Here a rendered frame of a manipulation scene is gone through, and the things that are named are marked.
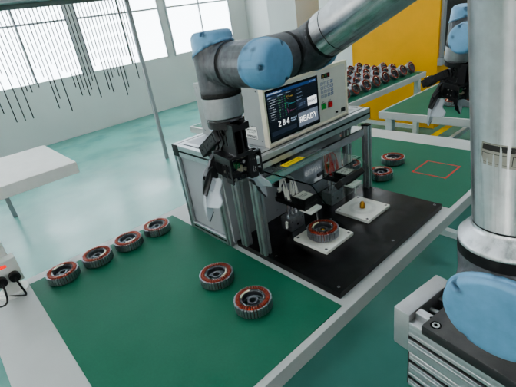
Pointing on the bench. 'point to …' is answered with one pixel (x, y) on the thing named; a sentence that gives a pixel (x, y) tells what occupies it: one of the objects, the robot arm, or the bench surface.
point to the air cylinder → (293, 220)
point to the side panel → (189, 178)
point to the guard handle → (349, 178)
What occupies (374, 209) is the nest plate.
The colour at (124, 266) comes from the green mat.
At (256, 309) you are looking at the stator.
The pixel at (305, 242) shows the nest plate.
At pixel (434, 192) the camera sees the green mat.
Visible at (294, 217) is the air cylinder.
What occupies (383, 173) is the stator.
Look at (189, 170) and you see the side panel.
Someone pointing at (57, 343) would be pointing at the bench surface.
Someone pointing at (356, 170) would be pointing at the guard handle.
